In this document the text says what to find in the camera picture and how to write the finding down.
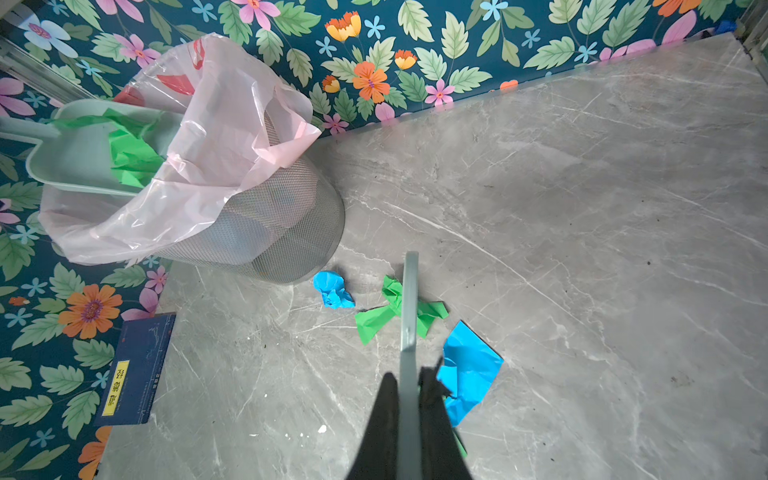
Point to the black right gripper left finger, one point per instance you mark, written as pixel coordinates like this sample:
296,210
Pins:
377,454

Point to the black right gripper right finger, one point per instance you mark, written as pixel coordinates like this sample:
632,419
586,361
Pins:
440,454

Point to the green paper scrap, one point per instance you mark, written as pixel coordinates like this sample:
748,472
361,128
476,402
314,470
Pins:
134,162
370,322
460,445

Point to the pale green hand brush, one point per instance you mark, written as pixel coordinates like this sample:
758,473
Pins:
409,433

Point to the blue paper scrap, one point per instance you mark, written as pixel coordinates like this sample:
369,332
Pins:
331,286
470,367

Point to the pale green dustpan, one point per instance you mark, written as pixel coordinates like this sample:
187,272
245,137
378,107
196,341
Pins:
79,160

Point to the silver mesh waste basket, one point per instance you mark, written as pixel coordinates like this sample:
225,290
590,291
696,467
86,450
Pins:
245,199

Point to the dark blue book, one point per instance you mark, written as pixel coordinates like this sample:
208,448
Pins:
135,371

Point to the aluminium frame rails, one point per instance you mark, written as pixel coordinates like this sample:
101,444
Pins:
24,67

